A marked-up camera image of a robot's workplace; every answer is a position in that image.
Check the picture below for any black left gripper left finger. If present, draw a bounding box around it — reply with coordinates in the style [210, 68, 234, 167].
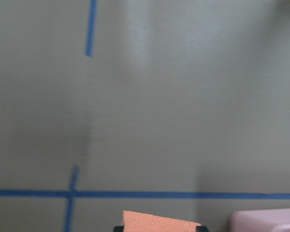
[113, 225, 125, 232]

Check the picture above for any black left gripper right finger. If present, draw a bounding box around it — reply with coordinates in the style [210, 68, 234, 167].
[196, 226, 209, 232]

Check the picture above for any orange foam block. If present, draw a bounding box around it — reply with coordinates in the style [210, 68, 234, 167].
[122, 211, 201, 232]

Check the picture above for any pink plastic bin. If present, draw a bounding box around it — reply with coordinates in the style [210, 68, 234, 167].
[230, 208, 290, 232]

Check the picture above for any brown paper table cover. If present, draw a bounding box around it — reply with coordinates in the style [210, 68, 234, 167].
[0, 0, 290, 232]

